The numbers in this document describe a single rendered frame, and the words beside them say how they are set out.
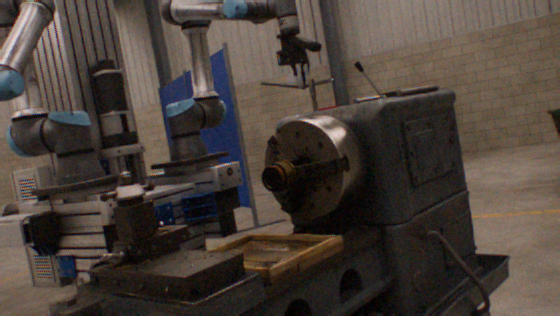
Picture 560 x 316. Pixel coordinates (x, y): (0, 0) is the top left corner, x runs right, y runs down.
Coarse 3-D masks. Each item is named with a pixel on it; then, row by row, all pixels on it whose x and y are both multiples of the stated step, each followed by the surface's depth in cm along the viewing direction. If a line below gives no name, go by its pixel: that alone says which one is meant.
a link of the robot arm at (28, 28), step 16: (16, 0) 163; (32, 0) 159; (48, 0) 162; (32, 16) 157; (48, 16) 162; (16, 32) 151; (32, 32) 154; (16, 48) 148; (32, 48) 153; (0, 64) 143; (16, 64) 146; (0, 80) 139; (16, 80) 142; (0, 96) 141; (16, 96) 142
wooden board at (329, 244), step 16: (240, 240) 163; (256, 240) 164; (272, 240) 160; (288, 240) 156; (304, 240) 151; (320, 240) 148; (336, 240) 142; (256, 256) 145; (272, 256) 141; (288, 256) 139; (304, 256) 131; (320, 256) 136; (272, 272) 122; (288, 272) 127
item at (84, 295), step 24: (96, 288) 124; (216, 288) 107; (240, 288) 108; (72, 312) 115; (96, 312) 119; (120, 312) 118; (144, 312) 112; (168, 312) 105; (192, 312) 100; (216, 312) 103; (240, 312) 107
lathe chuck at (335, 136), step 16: (288, 128) 163; (304, 128) 159; (320, 128) 155; (336, 128) 158; (304, 144) 160; (320, 144) 156; (336, 144) 152; (352, 144) 158; (272, 160) 169; (304, 160) 169; (320, 160) 156; (352, 160) 155; (320, 176) 157; (336, 176) 154; (352, 176) 155; (272, 192) 172; (304, 192) 162; (320, 192) 158; (336, 192) 154; (352, 192) 158; (304, 208) 164; (320, 208) 159; (336, 208) 157
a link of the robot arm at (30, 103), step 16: (0, 0) 164; (0, 16) 165; (16, 16) 166; (0, 32) 166; (32, 64) 171; (32, 80) 170; (32, 96) 169; (16, 112) 168; (32, 112) 168; (48, 112) 172; (16, 128) 168; (32, 128) 167; (16, 144) 168; (32, 144) 167
